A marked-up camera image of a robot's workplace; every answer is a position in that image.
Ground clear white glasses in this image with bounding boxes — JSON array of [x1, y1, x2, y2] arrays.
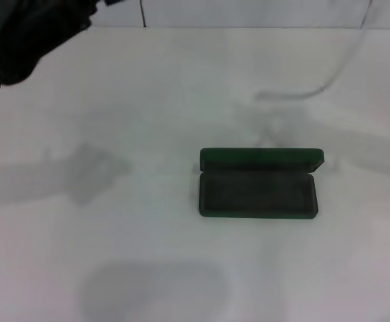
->
[[254, 25, 369, 102]]

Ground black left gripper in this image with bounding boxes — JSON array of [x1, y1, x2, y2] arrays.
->
[[0, 0, 98, 85]]

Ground green glasses case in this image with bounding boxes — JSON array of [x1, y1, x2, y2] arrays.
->
[[199, 147, 326, 219]]

